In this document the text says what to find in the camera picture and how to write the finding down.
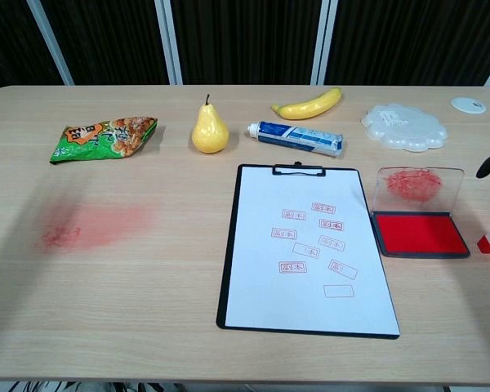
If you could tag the white flower-shaped plastic palette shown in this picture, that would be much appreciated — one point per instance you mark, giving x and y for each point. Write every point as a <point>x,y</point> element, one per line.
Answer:
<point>404,128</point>

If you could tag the red ink pad clear lid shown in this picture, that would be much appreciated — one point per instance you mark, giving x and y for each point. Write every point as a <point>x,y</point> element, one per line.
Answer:
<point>420,234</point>

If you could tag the yellow banana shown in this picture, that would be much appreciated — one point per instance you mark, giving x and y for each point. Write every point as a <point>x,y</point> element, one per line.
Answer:
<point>306,108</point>

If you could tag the blue white toothpaste tube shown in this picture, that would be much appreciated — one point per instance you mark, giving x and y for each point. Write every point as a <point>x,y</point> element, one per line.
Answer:
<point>294,136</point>

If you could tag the white stamped paper sheet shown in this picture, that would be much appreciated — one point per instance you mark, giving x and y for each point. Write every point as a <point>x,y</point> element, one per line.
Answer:
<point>269,286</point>

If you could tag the yellow pear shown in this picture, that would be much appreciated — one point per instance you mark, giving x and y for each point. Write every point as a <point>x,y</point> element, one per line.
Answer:
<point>210,134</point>

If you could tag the black clipboard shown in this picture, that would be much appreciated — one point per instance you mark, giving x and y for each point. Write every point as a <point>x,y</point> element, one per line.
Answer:
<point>221,320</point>

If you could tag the green snack bag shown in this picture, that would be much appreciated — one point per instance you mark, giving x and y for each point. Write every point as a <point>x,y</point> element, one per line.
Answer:
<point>102,141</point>

